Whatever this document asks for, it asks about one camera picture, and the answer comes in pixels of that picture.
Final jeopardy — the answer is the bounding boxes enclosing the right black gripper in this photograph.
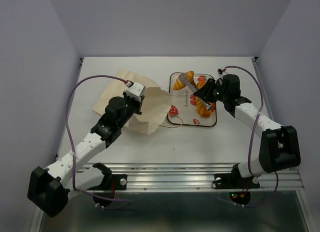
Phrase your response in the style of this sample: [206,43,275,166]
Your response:
[192,78,228,103]

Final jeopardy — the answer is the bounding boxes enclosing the fake twisted bread loaf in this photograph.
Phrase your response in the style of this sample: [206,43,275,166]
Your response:
[195,97,216,118]

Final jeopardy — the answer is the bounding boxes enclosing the beige paper bag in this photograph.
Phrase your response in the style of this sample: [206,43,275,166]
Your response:
[92,69,173,135]

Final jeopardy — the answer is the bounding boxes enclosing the metal tongs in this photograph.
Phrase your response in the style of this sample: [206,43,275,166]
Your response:
[178,73,212,110]

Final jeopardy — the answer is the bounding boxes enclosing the fake croissant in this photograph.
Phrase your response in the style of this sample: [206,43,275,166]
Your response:
[173,71,194,91]

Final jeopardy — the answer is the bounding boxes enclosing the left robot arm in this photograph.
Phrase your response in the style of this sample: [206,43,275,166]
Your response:
[27,92,145,217]

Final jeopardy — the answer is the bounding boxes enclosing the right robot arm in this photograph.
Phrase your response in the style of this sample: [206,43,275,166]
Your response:
[194,74,301,187]

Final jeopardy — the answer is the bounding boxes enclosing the strawberry print tray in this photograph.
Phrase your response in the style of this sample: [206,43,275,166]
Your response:
[167,72,217,127]

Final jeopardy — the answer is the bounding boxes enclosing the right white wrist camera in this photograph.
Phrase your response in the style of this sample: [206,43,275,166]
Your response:
[217,67,228,77]

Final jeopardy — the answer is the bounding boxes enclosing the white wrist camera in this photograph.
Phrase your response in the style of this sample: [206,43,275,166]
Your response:
[217,67,228,77]
[125,82,146,102]

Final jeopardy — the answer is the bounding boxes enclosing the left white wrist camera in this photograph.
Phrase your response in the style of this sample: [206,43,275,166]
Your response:
[125,82,146,102]

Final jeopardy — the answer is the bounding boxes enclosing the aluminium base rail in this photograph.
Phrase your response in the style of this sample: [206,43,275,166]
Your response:
[104,163,305,193]

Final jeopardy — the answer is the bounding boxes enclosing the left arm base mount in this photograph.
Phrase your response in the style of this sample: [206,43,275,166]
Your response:
[90,163,128,199]

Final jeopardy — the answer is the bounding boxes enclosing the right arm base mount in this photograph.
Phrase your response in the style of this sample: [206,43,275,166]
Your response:
[211,173,260,205]

